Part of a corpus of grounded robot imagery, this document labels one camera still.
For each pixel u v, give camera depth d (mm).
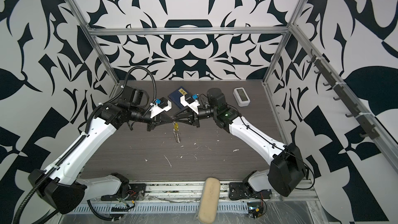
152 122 580
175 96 1122
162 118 614
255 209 711
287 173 410
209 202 681
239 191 743
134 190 753
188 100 562
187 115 605
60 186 383
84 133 437
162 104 559
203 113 614
